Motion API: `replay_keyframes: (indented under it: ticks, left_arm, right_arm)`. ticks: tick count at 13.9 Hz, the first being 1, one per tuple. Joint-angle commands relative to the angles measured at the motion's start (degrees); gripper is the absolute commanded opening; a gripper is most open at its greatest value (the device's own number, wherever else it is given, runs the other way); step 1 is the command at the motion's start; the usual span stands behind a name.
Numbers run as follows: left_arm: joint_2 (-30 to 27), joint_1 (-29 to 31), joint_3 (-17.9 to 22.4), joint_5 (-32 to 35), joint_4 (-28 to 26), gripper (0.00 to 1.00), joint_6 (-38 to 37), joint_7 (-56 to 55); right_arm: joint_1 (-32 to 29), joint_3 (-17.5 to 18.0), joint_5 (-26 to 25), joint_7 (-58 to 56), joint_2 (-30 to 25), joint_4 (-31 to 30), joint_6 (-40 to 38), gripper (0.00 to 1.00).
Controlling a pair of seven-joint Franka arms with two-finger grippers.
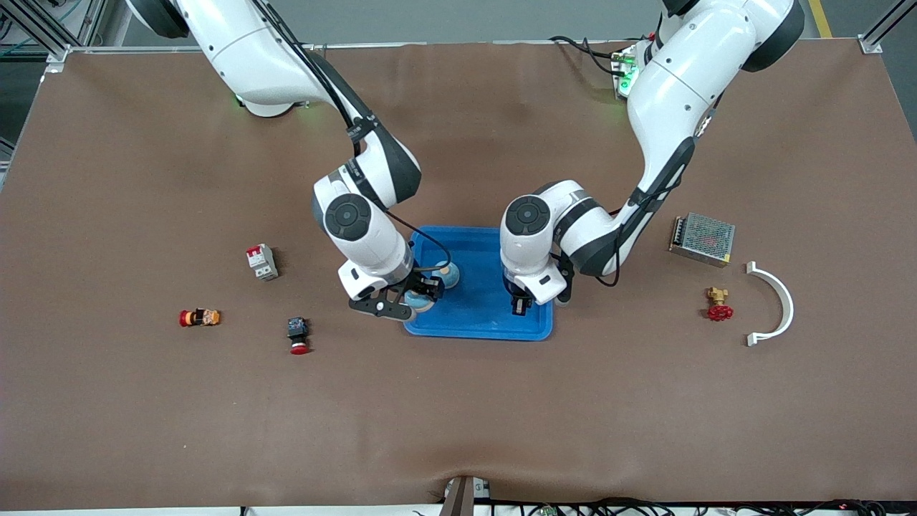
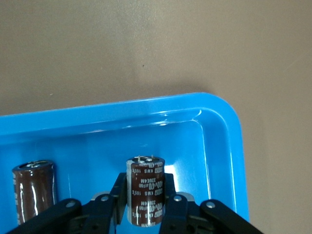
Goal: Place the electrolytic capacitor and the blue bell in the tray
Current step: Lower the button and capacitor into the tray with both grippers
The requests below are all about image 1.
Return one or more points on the white curved pipe clamp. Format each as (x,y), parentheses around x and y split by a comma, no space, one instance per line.
(789,307)

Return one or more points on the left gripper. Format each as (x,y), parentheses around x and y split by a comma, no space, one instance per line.
(519,303)

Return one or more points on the aluminium frame post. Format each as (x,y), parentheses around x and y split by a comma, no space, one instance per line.
(54,56)
(870,46)

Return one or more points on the white red circuit breaker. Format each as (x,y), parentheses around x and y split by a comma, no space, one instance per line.
(261,262)

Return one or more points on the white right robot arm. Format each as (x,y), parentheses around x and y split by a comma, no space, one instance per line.
(251,50)

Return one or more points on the brass valve red handwheel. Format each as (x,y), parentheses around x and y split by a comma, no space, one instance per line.
(719,312)

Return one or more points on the orange emergency stop button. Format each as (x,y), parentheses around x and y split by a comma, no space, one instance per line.
(202,317)

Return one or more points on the blue plastic tray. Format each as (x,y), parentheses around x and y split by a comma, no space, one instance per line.
(473,315)

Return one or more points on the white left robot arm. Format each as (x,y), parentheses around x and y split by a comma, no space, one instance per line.
(680,93)

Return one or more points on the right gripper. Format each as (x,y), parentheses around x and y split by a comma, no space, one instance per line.
(421,282)

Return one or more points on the black red emergency button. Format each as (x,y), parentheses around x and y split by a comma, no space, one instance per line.
(298,331)

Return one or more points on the metal mesh power supply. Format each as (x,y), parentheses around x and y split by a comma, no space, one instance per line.
(703,239)

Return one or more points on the blue dome call bell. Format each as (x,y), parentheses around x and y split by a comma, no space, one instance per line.
(419,305)
(451,276)

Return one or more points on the gray table edge bracket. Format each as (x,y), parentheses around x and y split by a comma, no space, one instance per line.
(462,498)

